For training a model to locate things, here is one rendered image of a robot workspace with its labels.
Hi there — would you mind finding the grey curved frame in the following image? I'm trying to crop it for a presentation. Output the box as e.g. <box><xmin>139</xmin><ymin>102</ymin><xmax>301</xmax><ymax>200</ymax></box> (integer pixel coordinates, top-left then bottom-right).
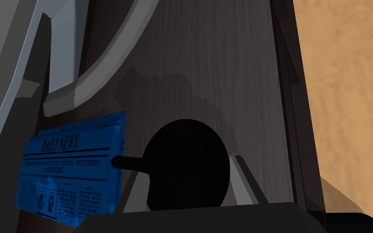
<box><xmin>0</xmin><ymin>0</ymin><xmax>161</xmax><ymax>186</ymax></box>

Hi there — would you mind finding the blue newspaper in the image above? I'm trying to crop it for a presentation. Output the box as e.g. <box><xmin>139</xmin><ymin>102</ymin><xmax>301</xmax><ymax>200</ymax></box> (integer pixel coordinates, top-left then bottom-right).
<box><xmin>15</xmin><ymin>111</ymin><xmax>127</xmax><ymax>227</ymax></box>

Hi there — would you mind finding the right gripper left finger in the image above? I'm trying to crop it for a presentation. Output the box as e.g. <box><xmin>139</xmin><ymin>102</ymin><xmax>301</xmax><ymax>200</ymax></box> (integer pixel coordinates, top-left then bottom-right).
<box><xmin>114</xmin><ymin>170</ymin><xmax>152</xmax><ymax>214</ymax></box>

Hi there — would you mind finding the black ball door knob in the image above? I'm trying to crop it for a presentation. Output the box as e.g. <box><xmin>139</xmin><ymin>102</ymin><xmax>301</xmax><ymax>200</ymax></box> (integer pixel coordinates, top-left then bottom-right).
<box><xmin>110</xmin><ymin>119</ymin><xmax>231</xmax><ymax>212</ymax></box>

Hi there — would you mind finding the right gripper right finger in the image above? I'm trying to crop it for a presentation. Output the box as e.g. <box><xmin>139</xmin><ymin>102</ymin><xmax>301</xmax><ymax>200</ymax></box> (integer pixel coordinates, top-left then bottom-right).
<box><xmin>229</xmin><ymin>155</ymin><xmax>270</xmax><ymax>206</ymax></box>

